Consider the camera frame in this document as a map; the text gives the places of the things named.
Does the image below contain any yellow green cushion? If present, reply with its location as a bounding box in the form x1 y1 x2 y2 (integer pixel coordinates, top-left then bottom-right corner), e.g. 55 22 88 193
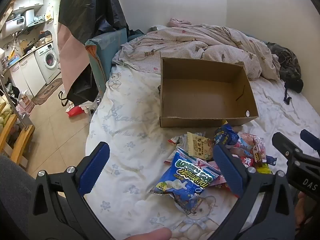
0 97 13 131

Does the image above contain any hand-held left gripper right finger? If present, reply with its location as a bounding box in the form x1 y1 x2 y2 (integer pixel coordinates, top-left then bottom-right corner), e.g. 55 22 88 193
213 144 297 240

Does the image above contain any pink and white snack bag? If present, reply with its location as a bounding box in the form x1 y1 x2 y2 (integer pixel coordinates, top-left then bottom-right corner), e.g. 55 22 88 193
229 131 267 166

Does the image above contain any teal folded mattress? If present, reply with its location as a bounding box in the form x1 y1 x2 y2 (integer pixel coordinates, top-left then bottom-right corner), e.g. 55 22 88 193
85 27 128 96

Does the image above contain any yellow snack packet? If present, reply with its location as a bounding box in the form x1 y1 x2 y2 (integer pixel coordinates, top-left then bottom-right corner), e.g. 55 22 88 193
255 162 273 175

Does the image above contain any white snack packet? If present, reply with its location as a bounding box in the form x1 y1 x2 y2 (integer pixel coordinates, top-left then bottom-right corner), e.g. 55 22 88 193
167 134 188 151

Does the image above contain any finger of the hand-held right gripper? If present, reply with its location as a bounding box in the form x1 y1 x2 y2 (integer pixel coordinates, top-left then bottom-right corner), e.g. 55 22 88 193
301 129 320 153
272 132 304 157

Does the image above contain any white washing machine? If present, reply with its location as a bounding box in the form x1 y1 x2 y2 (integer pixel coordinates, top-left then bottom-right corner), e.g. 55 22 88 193
34 42 62 85

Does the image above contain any white floor cabinet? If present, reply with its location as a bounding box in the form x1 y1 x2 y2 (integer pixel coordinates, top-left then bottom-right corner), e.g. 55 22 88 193
10 54 47 97

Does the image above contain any patterned floor rug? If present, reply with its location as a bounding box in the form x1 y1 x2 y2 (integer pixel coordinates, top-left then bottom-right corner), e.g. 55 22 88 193
31 77 64 105

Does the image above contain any pink cloth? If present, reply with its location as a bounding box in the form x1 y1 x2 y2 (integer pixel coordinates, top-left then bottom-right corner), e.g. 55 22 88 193
57 22 92 92

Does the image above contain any white water heater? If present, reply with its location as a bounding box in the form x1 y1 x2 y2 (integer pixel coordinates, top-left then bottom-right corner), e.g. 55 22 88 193
2 15 27 32

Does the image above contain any dark camouflage garment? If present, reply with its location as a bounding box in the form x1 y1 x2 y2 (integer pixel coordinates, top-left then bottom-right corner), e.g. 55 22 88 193
265 41 304 93

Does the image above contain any cardboard box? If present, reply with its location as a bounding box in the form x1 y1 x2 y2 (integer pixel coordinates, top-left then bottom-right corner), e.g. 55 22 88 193
159 57 259 128

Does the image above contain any dark blue snack packet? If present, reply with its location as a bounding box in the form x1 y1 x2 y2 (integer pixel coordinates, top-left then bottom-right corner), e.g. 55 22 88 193
214 120 241 147

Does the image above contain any person's left hand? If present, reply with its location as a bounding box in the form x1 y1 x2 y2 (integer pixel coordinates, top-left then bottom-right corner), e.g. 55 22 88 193
124 227 173 240

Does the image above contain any checked bear print duvet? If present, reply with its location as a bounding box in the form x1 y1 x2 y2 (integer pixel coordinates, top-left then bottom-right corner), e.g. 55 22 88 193
111 25 282 82

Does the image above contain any tan snack packet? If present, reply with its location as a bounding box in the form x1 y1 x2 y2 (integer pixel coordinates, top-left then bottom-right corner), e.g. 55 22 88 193
187 132 216 161

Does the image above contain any pink garment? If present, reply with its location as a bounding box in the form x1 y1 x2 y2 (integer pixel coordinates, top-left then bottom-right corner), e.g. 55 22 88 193
167 17 193 28

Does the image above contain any pink snack packet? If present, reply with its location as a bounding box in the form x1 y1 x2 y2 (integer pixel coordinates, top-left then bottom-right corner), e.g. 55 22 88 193
205 160 235 193

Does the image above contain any white floral bed sheet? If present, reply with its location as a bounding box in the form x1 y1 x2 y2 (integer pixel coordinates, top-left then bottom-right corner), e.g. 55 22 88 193
85 64 320 240

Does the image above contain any wooden chair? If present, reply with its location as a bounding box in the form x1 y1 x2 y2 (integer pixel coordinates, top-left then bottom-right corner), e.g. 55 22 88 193
0 112 35 167

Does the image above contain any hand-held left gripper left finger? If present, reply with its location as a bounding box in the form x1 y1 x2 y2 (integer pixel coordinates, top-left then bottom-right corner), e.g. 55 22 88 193
31 142 115 240

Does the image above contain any red snack bag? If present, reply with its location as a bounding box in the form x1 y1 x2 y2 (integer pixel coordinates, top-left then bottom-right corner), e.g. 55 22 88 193
244 156 258 168

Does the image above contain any metal pole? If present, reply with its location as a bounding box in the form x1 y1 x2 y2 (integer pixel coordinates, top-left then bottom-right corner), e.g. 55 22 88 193
0 75 28 130

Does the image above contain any white wall cabinet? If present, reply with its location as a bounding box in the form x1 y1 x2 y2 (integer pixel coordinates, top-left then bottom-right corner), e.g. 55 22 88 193
12 0 45 12

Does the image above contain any dark drawstring strap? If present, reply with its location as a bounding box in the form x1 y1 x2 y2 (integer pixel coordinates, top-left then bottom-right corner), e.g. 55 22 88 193
283 82 293 105

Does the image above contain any large blue snack bag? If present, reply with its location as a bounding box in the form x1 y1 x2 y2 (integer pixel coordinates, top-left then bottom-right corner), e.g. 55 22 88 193
150 147 222 215

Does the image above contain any person's right hand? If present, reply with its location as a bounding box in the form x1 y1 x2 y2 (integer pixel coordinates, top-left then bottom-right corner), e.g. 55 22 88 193
294 191 316 233

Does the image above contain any black hanging cloth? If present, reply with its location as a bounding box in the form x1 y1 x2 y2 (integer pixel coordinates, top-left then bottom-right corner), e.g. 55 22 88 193
57 0 129 105

